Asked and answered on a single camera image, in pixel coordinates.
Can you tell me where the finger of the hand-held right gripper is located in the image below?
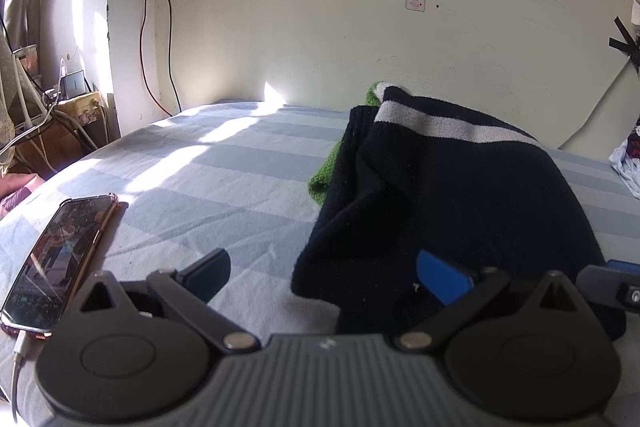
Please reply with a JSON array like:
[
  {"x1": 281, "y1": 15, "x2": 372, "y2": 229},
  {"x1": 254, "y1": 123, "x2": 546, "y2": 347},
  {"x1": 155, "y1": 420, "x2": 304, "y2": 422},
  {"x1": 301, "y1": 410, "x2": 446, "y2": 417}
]
[{"x1": 575, "y1": 259, "x2": 640, "y2": 311}]

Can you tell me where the navy knit sweater green trim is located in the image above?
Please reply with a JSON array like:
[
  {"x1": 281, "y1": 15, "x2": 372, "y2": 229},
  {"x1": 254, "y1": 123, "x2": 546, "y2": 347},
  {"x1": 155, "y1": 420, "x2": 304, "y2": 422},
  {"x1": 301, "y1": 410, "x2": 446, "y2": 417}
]
[{"x1": 291, "y1": 81, "x2": 627, "y2": 341}]

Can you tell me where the black tape cross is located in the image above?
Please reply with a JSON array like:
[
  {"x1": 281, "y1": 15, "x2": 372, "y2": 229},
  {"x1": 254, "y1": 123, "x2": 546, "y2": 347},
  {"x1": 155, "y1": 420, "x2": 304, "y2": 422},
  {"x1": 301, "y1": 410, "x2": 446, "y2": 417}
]
[{"x1": 608, "y1": 16, "x2": 640, "y2": 74}]

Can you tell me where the white charging cable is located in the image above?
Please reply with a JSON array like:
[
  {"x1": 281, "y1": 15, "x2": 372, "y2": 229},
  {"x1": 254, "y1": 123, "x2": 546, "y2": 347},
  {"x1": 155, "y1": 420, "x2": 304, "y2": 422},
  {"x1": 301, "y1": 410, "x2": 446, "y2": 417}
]
[{"x1": 10, "y1": 330, "x2": 40, "y2": 426}]

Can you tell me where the smartphone in clear case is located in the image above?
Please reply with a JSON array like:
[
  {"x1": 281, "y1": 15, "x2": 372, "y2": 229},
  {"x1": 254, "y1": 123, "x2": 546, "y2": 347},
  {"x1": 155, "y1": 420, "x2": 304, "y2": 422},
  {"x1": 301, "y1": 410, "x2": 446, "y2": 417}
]
[{"x1": 0, "y1": 192, "x2": 120, "y2": 339}]

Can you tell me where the pink patterned pillow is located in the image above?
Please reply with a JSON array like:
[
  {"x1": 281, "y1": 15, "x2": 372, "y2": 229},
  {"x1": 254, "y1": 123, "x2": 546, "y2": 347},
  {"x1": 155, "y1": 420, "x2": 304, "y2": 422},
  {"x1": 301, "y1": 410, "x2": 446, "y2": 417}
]
[{"x1": 0, "y1": 172, "x2": 47, "y2": 222}]

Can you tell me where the dark green wire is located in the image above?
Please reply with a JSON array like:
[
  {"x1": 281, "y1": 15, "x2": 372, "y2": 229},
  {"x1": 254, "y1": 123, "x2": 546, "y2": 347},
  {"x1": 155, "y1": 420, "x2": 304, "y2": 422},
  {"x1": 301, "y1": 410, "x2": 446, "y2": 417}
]
[{"x1": 143, "y1": 0, "x2": 183, "y2": 114}]

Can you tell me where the grey power adapter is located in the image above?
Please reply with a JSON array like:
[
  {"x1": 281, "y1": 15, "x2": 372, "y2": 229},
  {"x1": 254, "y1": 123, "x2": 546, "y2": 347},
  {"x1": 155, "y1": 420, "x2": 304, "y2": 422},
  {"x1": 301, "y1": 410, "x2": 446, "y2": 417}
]
[{"x1": 59, "y1": 69, "x2": 87, "y2": 100}]

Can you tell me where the white printed cloth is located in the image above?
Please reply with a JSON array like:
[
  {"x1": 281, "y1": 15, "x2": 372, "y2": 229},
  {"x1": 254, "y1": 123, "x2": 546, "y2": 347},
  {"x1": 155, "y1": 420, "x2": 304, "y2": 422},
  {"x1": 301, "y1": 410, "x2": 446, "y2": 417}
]
[{"x1": 608, "y1": 122, "x2": 640, "y2": 200}]

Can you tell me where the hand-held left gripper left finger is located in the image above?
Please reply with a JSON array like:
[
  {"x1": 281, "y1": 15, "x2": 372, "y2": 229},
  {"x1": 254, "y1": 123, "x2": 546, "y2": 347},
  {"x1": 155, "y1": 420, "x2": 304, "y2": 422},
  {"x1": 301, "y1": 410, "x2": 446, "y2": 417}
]
[{"x1": 79, "y1": 248, "x2": 262, "y2": 354}]

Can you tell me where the yellowish cardboard box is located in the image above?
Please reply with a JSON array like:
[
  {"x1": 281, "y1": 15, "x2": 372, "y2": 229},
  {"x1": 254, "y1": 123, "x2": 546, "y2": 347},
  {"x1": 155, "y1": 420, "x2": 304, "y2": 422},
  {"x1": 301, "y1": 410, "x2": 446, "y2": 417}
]
[{"x1": 52, "y1": 91, "x2": 104, "y2": 124}]

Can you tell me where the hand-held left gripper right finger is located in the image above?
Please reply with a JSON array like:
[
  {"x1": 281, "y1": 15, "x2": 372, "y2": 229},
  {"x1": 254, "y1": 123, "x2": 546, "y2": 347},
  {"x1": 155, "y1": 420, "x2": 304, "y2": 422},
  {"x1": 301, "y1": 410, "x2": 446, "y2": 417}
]
[{"x1": 394, "y1": 249, "x2": 582, "y2": 352}]

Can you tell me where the brown wooden cabinet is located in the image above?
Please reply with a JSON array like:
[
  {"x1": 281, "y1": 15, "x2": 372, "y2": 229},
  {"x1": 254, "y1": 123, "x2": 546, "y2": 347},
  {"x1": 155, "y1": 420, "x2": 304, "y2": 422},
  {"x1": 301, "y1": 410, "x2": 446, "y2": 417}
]
[{"x1": 14, "y1": 117, "x2": 108, "y2": 182}]

